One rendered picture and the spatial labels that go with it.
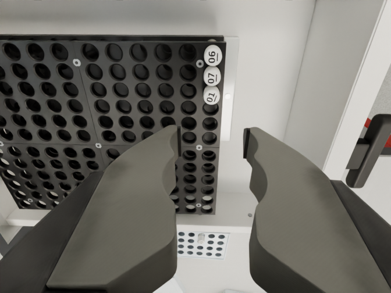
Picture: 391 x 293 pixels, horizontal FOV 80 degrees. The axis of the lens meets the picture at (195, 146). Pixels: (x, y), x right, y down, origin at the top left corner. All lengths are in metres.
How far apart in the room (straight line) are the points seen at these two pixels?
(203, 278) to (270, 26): 0.58
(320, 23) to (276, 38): 0.04
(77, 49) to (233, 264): 0.54
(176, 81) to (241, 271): 0.54
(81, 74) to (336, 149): 0.20
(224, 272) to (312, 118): 0.49
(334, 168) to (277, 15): 0.14
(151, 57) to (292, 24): 0.14
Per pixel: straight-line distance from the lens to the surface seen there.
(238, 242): 0.55
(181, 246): 0.51
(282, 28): 0.25
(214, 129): 0.20
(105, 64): 0.20
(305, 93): 0.25
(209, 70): 0.17
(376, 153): 0.25
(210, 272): 0.65
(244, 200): 0.33
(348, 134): 0.20
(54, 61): 0.22
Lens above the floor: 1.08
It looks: 58 degrees down
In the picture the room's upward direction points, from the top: 176 degrees counter-clockwise
